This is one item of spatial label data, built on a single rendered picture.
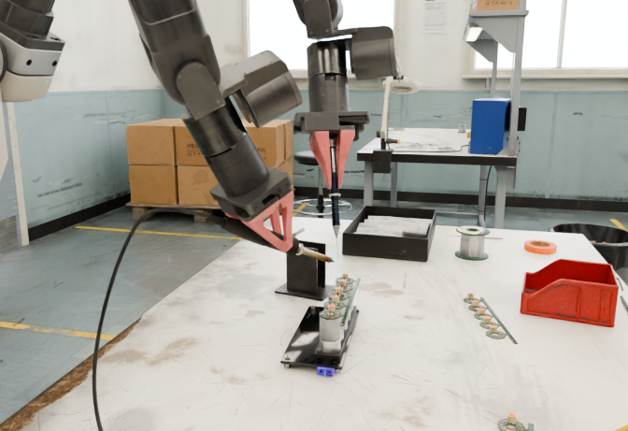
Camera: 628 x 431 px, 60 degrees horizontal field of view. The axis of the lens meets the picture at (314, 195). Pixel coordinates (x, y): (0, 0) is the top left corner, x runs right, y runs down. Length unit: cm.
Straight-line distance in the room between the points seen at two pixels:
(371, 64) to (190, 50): 30
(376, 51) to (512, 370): 43
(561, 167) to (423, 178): 114
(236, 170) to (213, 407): 25
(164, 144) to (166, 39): 378
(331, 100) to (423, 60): 421
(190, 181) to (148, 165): 35
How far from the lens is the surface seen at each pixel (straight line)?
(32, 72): 96
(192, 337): 75
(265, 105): 60
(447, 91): 494
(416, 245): 102
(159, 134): 432
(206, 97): 56
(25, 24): 95
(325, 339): 64
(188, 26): 54
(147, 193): 445
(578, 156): 509
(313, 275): 84
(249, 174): 62
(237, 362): 68
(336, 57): 78
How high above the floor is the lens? 107
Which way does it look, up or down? 12 degrees down
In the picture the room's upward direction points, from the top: straight up
